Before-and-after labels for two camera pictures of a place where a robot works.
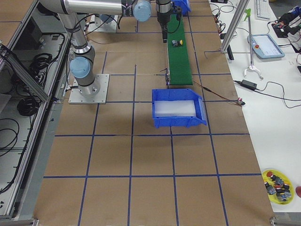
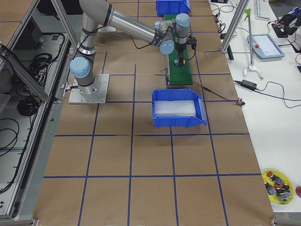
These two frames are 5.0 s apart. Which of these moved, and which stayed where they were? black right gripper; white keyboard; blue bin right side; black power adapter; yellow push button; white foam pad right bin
Moved: yellow push button; black right gripper
Stayed: white keyboard; blue bin right side; black power adapter; white foam pad right bin
